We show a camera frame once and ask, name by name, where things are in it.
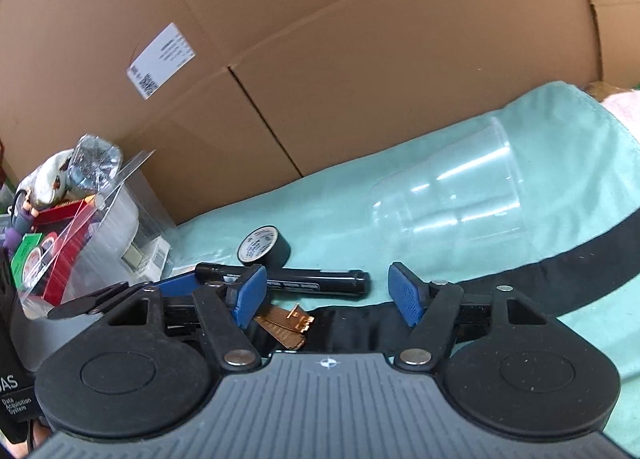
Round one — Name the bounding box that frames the black permanent marker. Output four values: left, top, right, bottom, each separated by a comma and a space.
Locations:
194, 263, 371, 299

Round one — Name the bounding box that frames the black tape roll white core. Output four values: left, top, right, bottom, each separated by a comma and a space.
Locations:
236, 225, 291, 268

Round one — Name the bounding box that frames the gold mesh band watch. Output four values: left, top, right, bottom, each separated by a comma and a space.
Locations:
254, 304, 314, 351

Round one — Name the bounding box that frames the clear plastic storage bin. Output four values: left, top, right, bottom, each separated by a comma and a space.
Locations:
17, 150, 182, 318

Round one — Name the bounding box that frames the large clear plastic cup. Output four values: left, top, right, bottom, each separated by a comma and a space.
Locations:
370, 118, 529, 278

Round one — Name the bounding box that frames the red tape roll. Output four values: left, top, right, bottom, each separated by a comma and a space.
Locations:
23, 233, 58, 290

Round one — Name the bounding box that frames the green box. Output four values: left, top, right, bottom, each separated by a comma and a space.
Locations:
11, 233, 43, 290

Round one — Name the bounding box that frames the teal cloth with black stripe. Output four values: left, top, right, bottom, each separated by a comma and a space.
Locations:
177, 82, 639, 453

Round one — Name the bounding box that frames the large brown cardboard box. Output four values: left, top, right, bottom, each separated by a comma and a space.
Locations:
1, 0, 639, 222

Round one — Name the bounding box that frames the white shipping label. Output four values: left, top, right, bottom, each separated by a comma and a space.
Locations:
127, 23, 195, 100

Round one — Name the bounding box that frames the pink white towel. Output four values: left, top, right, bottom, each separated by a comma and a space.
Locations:
601, 90, 640, 141

